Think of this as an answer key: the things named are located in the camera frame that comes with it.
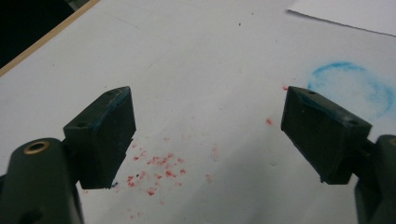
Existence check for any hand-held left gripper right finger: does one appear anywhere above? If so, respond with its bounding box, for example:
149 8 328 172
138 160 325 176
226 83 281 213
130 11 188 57
280 86 374 186

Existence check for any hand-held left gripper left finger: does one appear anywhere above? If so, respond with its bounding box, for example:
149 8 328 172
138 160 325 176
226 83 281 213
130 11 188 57
63 86 137 190

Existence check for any wooden table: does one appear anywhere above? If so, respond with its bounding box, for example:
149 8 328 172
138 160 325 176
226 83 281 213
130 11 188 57
0 0 102 78

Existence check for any white paper sheet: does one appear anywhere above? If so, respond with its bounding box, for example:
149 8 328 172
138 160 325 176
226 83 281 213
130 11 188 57
285 0 396 38

